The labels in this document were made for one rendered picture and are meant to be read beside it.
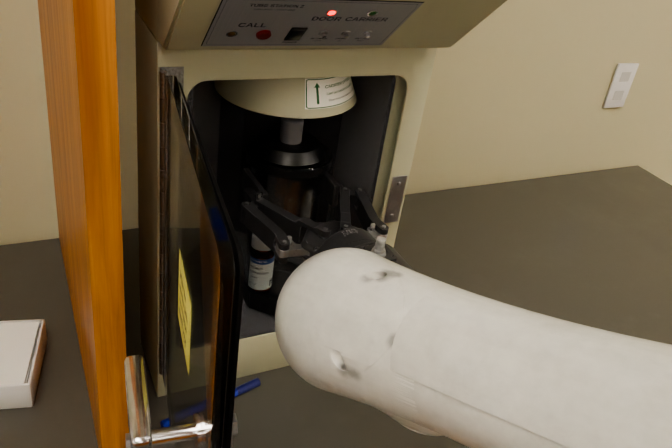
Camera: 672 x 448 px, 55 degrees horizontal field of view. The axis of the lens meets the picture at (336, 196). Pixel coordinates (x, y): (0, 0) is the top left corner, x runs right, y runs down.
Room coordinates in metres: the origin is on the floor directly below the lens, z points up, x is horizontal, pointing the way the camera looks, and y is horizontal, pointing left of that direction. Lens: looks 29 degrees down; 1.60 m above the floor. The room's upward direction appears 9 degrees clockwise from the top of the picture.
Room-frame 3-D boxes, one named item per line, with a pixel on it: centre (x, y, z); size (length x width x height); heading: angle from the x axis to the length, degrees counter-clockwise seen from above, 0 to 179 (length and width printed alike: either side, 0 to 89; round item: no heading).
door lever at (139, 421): (0.35, 0.11, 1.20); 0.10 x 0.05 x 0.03; 23
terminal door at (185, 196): (0.43, 0.11, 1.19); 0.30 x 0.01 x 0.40; 23
